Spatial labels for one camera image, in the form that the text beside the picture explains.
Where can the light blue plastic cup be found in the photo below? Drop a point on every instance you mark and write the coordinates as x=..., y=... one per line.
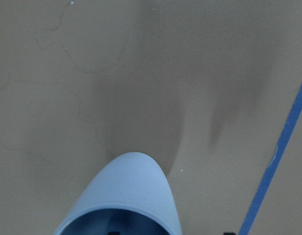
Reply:
x=129, y=196

